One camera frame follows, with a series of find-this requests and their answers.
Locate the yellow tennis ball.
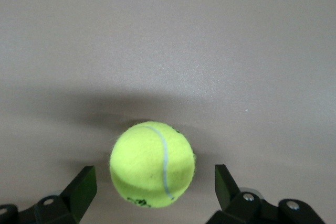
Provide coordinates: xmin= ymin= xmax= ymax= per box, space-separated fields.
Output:
xmin=109 ymin=121 xmax=196 ymax=209

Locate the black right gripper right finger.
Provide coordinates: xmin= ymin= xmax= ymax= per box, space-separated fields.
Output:
xmin=207 ymin=164 xmax=328 ymax=224

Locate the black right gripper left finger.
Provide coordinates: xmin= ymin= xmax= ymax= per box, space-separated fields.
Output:
xmin=0 ymin=165 xmax=98 ymax=224

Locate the brown table mat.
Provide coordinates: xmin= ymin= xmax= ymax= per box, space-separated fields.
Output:
xmin=0 ymin=0 xmax=336 ymax=224

